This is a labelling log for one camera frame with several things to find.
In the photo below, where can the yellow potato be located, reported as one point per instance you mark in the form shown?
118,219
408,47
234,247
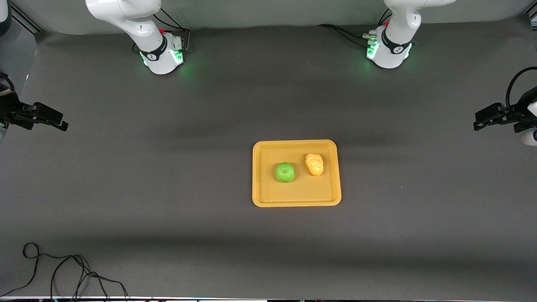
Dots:
314,164

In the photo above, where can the dark grey table mat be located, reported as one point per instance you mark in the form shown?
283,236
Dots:
251,105

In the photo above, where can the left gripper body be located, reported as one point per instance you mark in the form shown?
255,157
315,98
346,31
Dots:
514,113

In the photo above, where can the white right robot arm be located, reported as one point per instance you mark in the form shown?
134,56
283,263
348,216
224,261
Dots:
138,25

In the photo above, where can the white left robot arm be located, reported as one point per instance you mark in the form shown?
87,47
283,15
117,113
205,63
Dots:
398,25

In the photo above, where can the green apple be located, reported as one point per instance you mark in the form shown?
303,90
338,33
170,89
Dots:
285,172

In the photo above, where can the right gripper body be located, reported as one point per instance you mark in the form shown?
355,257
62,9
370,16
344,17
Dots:
12,110

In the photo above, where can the yellow plastic tray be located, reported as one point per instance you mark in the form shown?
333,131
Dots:
293,193

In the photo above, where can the black frame rail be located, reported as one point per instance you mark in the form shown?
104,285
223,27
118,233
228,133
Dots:
27,20

